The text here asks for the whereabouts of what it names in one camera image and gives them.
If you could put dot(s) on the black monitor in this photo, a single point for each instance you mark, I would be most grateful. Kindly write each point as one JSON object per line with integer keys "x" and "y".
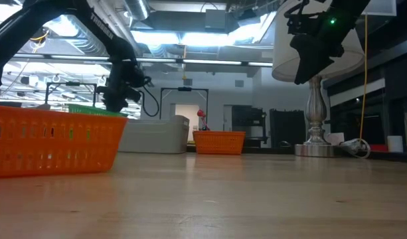
{"x": 0, "y": 103}

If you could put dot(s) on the black cabinet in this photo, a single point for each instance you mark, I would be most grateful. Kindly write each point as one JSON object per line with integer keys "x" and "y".
{"x": 287, "y": 129}

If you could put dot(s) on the grey ceiling unit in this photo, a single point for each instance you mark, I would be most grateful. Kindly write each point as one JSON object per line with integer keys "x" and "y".
{"x": 216, "y": 20}

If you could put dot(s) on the white door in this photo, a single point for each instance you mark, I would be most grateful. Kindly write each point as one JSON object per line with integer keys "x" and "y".
{"x": 186, "y": 109}

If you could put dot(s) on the orange mesh plastic basket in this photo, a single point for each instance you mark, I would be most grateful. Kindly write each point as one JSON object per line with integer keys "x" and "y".
{"x": 40, "y": 149}
{"x": 219, "y": 143}

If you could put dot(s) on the black gantry frame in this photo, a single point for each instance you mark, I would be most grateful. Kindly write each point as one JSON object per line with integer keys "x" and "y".
{"x": 72, "y": 84}
{"x": 185, "y": 89}

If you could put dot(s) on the red box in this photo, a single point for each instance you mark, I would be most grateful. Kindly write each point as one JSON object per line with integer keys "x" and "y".
{"x": 378, "y": 148}

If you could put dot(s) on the silver ceiling duct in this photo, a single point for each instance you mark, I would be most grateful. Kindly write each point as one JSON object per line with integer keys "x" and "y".
{"x": 138, "y": 8}

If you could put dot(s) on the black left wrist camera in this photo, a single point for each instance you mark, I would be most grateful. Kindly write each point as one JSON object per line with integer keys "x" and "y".
{"x": 134, "y": 94}

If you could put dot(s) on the long ceiling light bar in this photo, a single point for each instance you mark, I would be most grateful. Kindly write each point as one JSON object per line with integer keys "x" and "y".
{"x": 206, "y": 62}

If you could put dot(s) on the small red object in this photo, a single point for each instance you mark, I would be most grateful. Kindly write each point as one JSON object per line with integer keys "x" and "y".
{"x": 201, "y": 113}

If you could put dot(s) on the silver lamp base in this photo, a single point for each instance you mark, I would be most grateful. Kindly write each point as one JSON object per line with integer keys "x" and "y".
{"x": 315, "y": 113}

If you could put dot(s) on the black shelf rack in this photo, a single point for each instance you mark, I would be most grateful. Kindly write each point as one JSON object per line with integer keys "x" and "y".
{"x": 249, "y": 123}

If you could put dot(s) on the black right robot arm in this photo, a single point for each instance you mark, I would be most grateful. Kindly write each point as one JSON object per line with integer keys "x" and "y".
{"x": 352, "y": 10}

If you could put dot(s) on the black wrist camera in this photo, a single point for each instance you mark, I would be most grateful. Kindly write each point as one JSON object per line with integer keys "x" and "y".
{"x": 302, "y": 20}
{"x": 134, "y": 94}

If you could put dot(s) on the green mesh plastic basket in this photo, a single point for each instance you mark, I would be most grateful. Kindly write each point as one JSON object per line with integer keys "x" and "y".
{"x": 90, "y": 110}

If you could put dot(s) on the grey plastic bin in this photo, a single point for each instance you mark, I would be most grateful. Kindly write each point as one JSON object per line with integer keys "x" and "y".
{"x": 185, "y": 119}
{"x": 44, "y": 107}
{"x": 150, "y": 139}

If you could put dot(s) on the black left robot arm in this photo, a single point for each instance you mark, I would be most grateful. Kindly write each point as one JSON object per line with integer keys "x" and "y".
{"x": 10, "y": 30}

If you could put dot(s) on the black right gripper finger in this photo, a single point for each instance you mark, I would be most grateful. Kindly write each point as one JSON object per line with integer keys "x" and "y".
{"x": 321, "y": 56}
{"x": 300, "y": 56}

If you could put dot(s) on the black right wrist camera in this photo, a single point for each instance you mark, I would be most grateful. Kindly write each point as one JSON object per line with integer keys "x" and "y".
{"x": 302, "y": 20}

